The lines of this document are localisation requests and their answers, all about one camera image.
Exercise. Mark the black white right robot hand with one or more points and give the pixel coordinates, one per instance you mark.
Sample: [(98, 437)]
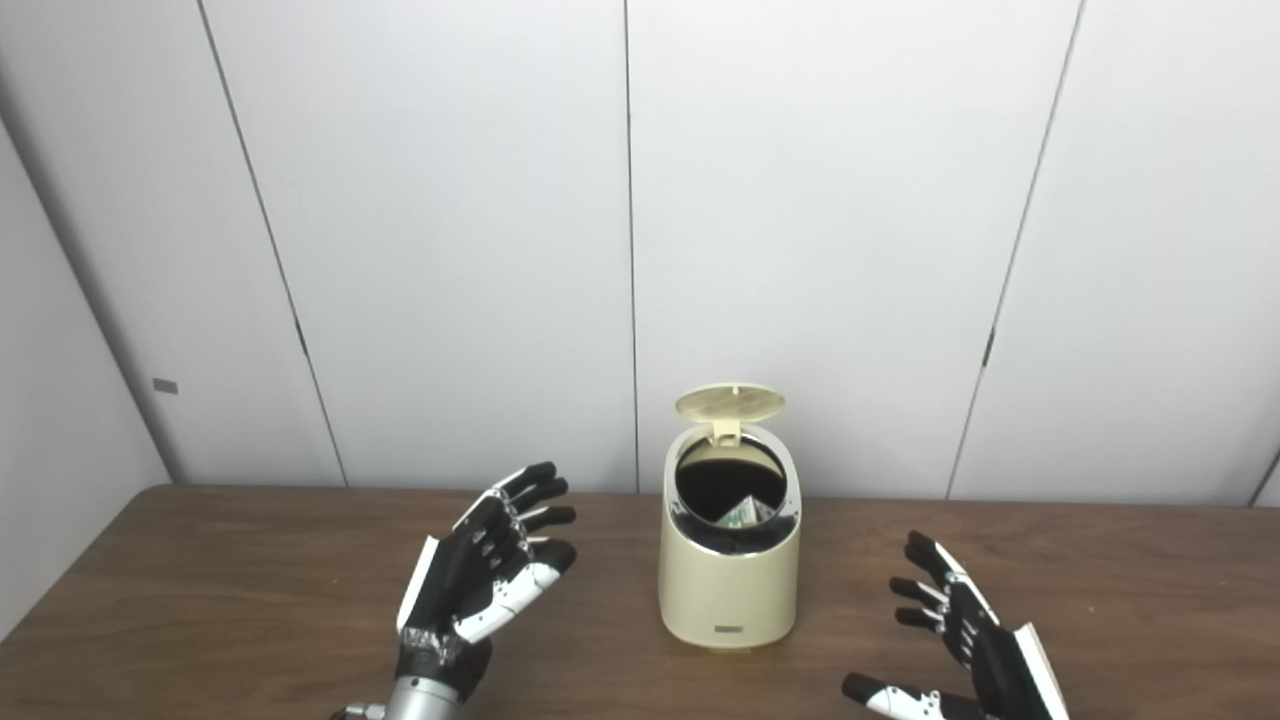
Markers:
[(1005, 670)]

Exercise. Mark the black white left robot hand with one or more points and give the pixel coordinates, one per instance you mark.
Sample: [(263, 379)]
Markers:
[(455, 585)]

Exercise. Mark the cream-colored lidded bin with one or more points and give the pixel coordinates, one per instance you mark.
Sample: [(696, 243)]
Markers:
[(728, 590)]

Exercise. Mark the green white milk carton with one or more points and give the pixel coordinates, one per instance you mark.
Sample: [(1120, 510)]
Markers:
[(745, 512)]

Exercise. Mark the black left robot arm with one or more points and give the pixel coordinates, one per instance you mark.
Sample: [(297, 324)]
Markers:
[(420, 702)]

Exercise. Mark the black wall panel clip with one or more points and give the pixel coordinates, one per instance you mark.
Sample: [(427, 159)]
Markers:
[(988, 347)]

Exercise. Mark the small gray wall label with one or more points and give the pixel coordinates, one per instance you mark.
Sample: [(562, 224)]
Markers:
[(165, 386)]

